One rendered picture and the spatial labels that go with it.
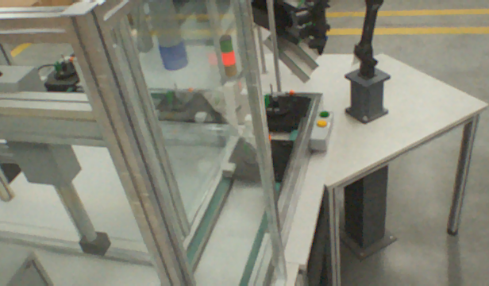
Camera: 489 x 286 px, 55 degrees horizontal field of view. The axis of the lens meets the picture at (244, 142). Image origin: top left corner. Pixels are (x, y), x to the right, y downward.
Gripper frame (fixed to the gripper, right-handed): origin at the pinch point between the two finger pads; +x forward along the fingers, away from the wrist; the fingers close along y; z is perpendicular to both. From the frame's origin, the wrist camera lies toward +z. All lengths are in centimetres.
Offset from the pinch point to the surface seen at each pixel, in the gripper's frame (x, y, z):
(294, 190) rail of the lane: 29, 55, 2
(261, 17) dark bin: -6.2, -18.0, 29.3
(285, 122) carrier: 28.4, 15.0, 14.0
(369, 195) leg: 85, -4, -21
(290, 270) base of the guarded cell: 39, 83, -2
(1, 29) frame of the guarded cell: -72, 139, 10
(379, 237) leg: 122, -9, -26
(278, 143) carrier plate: 28.4, 29.7, 13.7
